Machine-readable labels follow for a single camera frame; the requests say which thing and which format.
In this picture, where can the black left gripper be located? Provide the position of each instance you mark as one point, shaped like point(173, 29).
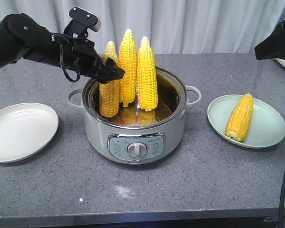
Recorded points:
point(78, 55)

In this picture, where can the pale corn cob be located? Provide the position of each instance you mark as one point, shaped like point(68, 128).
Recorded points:
point(109, 93)

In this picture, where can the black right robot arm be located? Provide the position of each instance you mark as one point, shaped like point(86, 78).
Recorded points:
point(274, 45)

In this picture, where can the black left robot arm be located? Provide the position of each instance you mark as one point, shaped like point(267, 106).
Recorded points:
point(22, 37)

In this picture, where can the grey curtain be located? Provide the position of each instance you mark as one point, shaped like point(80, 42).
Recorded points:
point(173, 26)

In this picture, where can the green electric cooking pot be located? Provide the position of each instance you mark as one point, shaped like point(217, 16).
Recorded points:
point(135, 136)

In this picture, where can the white plate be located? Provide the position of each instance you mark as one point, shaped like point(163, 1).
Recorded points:
point(25, 129)

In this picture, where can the light green plate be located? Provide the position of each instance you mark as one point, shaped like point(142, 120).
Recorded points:
point(267, 127)

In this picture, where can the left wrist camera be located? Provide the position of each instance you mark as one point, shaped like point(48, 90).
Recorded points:
point(81, 21)

